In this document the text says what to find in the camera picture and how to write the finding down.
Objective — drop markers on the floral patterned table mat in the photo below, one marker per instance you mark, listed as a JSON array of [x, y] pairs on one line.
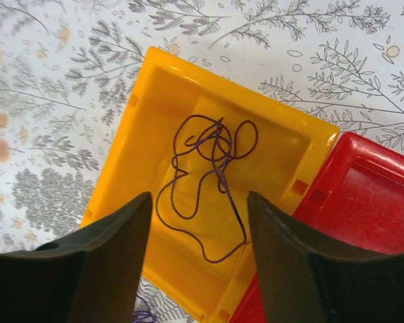
[[67, 70]]

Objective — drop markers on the yellow plastic bin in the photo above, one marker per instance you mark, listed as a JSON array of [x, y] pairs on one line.
[[199, 144]]

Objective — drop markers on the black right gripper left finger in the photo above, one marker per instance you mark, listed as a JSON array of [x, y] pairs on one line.
[[90, 275]]

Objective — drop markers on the red plastic bin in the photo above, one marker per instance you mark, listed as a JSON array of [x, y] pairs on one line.
[[357, 198]]

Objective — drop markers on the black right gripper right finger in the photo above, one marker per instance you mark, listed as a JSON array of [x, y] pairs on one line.
[[308, 276]]

